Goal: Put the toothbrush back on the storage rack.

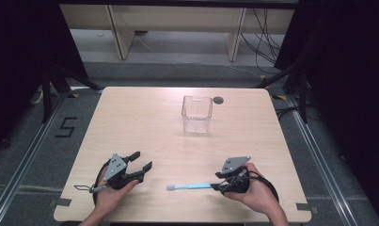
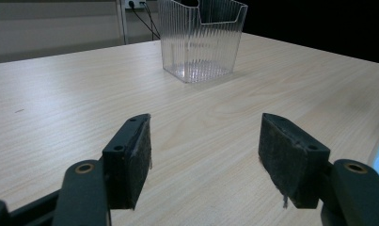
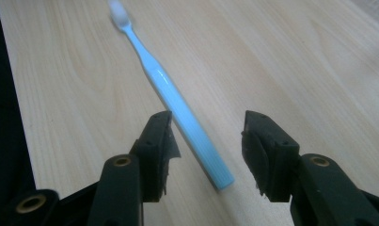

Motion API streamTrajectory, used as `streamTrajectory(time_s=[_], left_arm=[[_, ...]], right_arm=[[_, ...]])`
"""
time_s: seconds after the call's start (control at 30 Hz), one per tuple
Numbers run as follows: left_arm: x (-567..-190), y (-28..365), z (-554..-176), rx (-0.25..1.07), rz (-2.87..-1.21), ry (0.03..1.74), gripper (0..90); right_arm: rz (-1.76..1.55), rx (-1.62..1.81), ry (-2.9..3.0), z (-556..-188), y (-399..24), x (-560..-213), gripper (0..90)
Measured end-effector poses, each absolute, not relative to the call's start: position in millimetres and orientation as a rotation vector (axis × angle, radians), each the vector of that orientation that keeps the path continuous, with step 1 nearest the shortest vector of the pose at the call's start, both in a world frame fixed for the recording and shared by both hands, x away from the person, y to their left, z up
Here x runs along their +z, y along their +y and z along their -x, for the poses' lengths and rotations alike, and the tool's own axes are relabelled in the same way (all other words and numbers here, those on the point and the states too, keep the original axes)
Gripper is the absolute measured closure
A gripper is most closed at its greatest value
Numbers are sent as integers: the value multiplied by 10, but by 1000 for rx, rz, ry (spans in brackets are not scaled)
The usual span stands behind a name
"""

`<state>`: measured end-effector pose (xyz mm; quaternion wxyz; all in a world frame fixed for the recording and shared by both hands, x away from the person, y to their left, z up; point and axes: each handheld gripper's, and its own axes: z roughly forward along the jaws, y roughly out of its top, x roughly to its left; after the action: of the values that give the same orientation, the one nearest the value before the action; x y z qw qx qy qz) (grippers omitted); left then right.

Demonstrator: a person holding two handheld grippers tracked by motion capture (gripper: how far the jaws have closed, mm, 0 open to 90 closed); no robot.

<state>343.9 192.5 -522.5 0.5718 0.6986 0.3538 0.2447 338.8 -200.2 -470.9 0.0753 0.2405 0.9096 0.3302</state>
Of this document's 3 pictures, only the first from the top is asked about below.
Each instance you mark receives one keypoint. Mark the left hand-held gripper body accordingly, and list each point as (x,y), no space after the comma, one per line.
(114,167)

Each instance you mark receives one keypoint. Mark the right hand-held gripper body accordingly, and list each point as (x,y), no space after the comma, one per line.
(234,165)

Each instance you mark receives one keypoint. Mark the light blue toothbrush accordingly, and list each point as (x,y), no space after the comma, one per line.
(190,186)

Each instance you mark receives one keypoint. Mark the clear plastic container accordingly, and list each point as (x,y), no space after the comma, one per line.
(196,114)

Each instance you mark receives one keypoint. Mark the person's left hand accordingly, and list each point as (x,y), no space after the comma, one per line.
(110,197)

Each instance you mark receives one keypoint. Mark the person's right hand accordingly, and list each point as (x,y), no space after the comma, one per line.
(256,194)

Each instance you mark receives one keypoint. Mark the metal carabiner clip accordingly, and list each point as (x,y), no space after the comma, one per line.
(83,188)

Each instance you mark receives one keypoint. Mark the black tape patch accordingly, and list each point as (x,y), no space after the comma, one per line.
(305,207)

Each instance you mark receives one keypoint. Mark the black metal stand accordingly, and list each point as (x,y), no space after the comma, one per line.
(300,88)
(47,91)

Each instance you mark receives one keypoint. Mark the black curtain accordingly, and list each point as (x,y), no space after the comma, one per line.
(347,78)
(21,62)

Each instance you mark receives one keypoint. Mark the light wooden desk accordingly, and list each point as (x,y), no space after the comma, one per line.
(177,19)

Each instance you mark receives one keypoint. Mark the metal floor rail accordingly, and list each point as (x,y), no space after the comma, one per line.
(322,157)
(24,160)

